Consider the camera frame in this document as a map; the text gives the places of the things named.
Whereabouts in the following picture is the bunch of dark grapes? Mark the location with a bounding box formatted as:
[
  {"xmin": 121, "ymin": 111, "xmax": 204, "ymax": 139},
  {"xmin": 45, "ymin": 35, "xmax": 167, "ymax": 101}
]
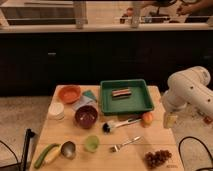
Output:
[{"xmin": 144, "ymin": 150, "xmax": 172, "ymax": 169}]

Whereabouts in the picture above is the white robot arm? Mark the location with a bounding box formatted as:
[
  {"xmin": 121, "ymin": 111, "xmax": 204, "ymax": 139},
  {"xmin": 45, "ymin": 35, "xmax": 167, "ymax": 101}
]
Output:
[{"xmin": 161, "ymin": 66, "xmax": 213, "ymax": 128}]

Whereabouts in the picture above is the green plastic tray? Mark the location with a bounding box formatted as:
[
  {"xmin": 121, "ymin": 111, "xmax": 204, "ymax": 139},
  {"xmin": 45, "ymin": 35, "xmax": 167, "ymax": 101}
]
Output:
[{"xmin": 99, "ymin": 79, "xmax": 154, "ymax": 116}]

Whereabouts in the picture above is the striped block in tray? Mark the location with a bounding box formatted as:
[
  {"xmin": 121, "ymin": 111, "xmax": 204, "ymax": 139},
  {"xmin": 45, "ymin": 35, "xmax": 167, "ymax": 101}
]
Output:
[{"xmin": 111, "ymin": 88, "xmax": 132, "ymax": 99}]

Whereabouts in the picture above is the orange peach fruit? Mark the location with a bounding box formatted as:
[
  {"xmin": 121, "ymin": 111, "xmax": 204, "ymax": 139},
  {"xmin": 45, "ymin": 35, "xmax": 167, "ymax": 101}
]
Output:
[{"xmin": 141, "ymin": 112, "xmax": 153, "ymax": 127}]

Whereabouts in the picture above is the silver fork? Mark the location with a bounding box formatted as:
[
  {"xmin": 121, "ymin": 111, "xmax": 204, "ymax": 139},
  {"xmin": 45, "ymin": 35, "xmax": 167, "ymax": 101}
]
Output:
[{"xmin": 109, "ymin": 136, "xmax": 142, "ymax": 153}]

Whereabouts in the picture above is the black white dish brush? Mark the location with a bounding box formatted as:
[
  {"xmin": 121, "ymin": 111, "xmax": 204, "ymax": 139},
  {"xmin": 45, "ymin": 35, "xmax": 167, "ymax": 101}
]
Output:
[{"xmin": 102, "ymin": 117, "xmax": 141, "ymax": 134}]

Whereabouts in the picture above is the green small cup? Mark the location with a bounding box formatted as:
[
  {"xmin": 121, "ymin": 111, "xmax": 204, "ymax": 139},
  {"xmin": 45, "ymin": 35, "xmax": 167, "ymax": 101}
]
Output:
[{"xmin": 84, "ymin": 135, "xmax": 100, "ymax": 153}]

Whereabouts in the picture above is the teal grey cloth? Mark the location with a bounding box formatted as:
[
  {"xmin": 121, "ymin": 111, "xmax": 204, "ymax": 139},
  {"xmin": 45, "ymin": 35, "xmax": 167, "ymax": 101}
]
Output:
[{"xmin": 71, "ymin": 90, "xmax": 97, "ymax": 111}]

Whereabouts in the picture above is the dark red bowl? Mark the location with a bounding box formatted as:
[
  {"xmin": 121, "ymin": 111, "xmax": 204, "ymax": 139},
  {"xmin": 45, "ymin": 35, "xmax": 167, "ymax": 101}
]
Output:
[{"xmin": 75, "ymin": 105, "xmax": 98, "ymax": 129}]

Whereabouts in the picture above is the orange bowl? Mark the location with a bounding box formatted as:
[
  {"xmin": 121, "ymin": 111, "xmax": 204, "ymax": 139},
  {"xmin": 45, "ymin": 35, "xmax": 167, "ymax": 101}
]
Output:
[{"xmin": 58, "ymin": 85, "xmax": 81, "ymax": 104}]

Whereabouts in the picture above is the yellow banana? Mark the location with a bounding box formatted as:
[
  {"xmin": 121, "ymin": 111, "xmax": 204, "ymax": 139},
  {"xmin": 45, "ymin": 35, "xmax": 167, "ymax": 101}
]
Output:
[{"xmin": 44, "ymin": 147, "xmax": 61, "ymax": 164}]

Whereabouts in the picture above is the green zucchini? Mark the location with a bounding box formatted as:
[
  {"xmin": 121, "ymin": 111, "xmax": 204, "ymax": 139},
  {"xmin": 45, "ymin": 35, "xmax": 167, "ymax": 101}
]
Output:
[{"xmin": 34, "ymin": 143, "xmax": 59, "ymax": 169}]

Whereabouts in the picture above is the black stand left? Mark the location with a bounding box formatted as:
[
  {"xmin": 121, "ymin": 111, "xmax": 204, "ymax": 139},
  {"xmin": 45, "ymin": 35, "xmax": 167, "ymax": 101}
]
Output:
[{"xmin": 20, "ymin": 129, "xmax": 35, "ymax": 171}]

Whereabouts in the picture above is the black cable right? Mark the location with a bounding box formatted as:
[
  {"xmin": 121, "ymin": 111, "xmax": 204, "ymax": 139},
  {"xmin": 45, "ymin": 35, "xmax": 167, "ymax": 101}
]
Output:
[{"xmin": 178, "ymin": 136, "xmax": 213, "ymax": 171}]

